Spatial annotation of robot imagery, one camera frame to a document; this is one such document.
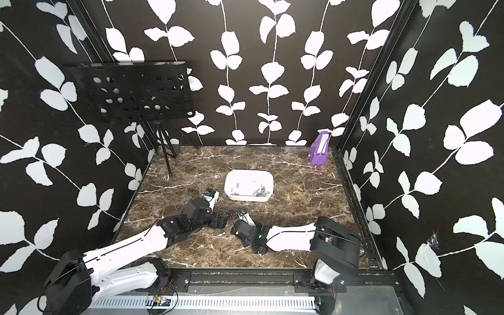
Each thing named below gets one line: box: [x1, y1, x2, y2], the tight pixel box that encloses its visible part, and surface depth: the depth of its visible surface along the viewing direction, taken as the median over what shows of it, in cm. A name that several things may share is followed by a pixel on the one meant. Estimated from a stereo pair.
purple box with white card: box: [309, 131, 331, 165], surface depth 112 cm
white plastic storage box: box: [223, 169, 275, 203], surface depth 102 cm
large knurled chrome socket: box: [252, 185, 270, 197], surface depth 100 cm
